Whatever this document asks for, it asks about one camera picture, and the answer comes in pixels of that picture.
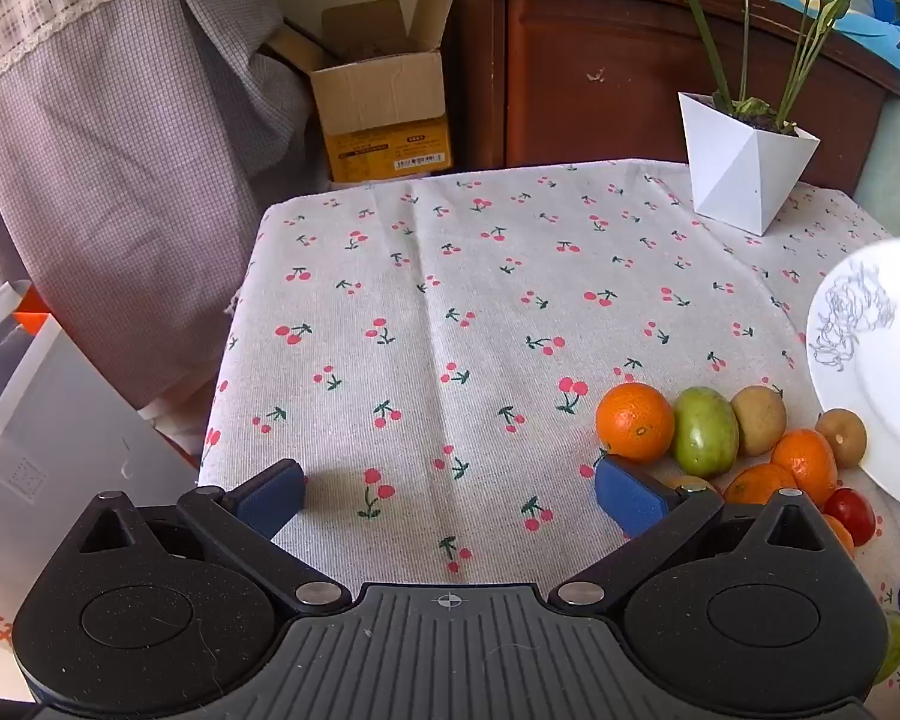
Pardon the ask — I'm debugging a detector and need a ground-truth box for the white faceted plant pot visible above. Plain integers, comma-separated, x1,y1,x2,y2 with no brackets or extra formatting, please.
679,92,821,236

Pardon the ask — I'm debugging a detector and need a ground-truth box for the green leafy plant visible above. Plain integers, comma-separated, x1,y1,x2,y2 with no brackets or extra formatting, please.
656,0,900,128

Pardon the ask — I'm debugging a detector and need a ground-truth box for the green reddish fruit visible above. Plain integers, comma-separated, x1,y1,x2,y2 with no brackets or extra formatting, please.
672,387,741,478

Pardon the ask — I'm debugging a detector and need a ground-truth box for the brown wooden cabinet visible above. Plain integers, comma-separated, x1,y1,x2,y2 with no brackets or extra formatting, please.
424,0,900,192

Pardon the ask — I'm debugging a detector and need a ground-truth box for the small brown fruit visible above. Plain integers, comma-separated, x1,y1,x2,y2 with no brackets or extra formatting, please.
815,408,869,469

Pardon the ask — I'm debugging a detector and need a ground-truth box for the small orange object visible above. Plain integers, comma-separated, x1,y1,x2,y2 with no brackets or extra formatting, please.
13,289,52,332

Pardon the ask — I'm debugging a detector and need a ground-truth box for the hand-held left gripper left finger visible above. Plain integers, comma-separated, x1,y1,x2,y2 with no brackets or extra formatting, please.
75,459,351,612

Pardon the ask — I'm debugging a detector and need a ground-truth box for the cherry print tablecloth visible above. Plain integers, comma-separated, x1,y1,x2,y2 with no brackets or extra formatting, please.
195,157,900,691

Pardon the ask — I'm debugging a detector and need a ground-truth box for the white plastic bag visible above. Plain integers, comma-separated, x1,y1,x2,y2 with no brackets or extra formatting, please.
0,281,200,702

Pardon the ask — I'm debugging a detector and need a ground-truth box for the white plate with line drawing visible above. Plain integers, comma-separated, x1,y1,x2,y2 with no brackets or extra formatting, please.
805,236,900,518

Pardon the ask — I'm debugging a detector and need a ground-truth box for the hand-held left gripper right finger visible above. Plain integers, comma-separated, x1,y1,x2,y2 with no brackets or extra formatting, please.
594,456,835,612

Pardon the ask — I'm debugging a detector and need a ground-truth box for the checked fabric curtain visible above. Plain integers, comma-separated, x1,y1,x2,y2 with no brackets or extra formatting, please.
0,0,323,410

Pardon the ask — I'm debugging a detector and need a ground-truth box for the tan round fruit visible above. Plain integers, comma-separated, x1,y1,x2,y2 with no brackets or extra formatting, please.
730,385,788,458

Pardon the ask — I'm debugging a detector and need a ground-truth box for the blue printed blanket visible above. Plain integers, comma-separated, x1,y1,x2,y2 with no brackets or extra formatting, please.
742,0,900,102

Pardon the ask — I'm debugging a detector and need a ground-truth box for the open cardboard box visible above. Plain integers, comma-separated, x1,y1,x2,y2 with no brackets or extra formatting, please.
266,0,455,183

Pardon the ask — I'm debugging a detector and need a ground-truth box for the yellow-green fruit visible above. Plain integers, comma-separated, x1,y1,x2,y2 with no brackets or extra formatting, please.
874,607,900,687

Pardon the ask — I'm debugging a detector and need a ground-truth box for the red cherry tomato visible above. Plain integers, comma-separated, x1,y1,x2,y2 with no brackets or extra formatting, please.
823,487,878,547

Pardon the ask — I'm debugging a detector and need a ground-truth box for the large orange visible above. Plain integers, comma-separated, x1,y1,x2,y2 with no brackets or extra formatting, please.
595,382,677,464

